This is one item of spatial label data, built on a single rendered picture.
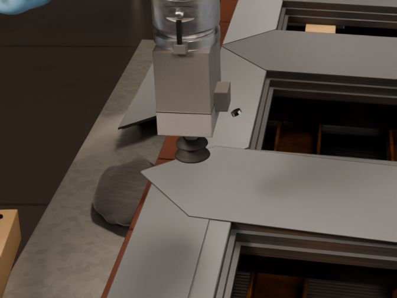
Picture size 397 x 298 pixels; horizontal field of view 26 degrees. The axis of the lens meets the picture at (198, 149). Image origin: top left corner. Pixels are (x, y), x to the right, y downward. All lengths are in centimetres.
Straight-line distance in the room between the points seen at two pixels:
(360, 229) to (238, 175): 19
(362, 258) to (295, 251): 8
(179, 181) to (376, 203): 26
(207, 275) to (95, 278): 32
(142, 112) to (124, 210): 31
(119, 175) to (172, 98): 51
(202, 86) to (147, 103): 71
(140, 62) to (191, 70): 98
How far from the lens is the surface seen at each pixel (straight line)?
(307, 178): 117
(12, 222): 131
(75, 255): 132
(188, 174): 117
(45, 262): 132
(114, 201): 139
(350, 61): 152
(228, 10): 180
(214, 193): 113
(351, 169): 120
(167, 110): 97
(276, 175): 117
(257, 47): 155
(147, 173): 117
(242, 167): 119
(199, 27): 93
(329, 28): 176
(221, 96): 98
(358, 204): 113
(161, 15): 93
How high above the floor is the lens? 148
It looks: 30 degrees down
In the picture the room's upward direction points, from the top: straight up
